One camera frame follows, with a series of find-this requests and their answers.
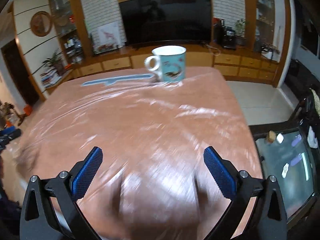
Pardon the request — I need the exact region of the potted green plant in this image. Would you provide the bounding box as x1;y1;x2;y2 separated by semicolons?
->
42;50;66;76

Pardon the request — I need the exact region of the black coffee machine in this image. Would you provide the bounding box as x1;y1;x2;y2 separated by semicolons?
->
213;18;236;50

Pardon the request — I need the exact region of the black television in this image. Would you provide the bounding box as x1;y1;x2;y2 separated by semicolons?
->
119;0;212;45

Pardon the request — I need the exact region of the glass side table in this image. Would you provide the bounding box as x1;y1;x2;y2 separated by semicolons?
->
249;119;320;228

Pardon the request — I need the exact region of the round wall plaque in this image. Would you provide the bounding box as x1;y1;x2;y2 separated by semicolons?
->
30;11;53;37

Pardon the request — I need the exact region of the teal floral mug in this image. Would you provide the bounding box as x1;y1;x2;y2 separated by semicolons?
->
144;45;187;82

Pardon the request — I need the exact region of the wooden drawer cabinet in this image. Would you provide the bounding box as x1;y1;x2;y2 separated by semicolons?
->
46;44;283;93

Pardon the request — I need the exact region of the stack of books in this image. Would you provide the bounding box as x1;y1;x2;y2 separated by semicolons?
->
40;68;62;88

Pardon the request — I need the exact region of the giraffe picture frame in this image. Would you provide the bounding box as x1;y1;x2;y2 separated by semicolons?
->
93;21;123;54

